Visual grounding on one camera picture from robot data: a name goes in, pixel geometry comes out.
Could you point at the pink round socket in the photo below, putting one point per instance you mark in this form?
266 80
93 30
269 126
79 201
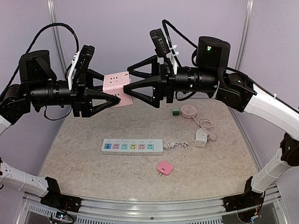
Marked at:
188 111

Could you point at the left aluminium frame post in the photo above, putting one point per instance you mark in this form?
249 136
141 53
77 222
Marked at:
56 35

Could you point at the green plug adapter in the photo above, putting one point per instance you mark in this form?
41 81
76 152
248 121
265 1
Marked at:
175 112

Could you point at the aluminium front rail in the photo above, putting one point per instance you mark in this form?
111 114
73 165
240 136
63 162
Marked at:
197 211

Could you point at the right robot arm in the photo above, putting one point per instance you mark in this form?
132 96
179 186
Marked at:
211 75

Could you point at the small circuit board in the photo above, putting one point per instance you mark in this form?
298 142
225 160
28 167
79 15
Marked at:
60 215

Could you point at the right aluminium frame post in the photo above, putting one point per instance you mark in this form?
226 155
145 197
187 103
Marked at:
245 34

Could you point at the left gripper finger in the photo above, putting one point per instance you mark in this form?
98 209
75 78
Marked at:
96 101
92 75

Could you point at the pink flat plug adapter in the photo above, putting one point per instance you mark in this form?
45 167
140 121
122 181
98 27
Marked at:
164 168

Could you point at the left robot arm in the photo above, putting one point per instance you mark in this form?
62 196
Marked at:
40 88

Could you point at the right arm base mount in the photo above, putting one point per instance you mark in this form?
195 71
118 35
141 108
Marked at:
239 202

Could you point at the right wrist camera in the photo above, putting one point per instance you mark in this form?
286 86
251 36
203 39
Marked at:
162 48

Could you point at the white cube socket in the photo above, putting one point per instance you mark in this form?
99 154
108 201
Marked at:
201 138

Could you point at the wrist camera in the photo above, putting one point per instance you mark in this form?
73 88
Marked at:
79 64
162 48

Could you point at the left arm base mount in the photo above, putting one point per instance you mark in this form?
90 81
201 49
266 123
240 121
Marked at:
64 202

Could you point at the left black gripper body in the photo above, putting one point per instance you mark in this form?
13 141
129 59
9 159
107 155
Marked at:
77 94

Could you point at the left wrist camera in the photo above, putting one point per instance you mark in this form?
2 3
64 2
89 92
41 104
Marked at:
79 64

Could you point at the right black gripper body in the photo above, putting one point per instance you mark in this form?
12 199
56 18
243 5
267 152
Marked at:
168 82

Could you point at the pink cube socket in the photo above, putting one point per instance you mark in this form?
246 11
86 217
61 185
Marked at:
113 85

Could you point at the white multicolour power strip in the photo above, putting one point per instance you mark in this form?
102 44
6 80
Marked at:
132 146

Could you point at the aluminium frame post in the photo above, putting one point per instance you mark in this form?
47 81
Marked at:
56 35
245 34

